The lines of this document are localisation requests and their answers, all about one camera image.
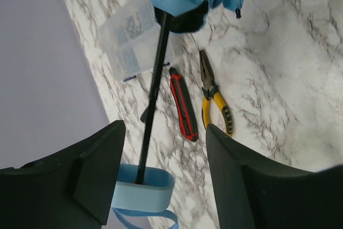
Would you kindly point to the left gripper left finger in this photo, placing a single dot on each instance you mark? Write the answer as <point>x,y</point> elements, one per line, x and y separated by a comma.
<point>72,188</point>

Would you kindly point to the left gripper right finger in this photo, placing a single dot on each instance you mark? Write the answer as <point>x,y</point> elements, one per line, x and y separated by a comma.
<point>253,191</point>

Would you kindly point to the blue folding umbrella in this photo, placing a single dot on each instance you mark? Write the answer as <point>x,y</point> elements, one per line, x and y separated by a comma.
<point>143,191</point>

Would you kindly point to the red black utility knife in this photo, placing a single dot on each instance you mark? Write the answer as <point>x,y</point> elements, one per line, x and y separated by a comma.
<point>186,115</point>

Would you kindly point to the yellow black pliers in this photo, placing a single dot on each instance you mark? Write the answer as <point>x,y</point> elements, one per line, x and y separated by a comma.
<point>211,92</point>

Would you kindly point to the clear plastic organizer box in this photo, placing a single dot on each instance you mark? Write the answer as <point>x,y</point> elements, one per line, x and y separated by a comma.
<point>130,39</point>

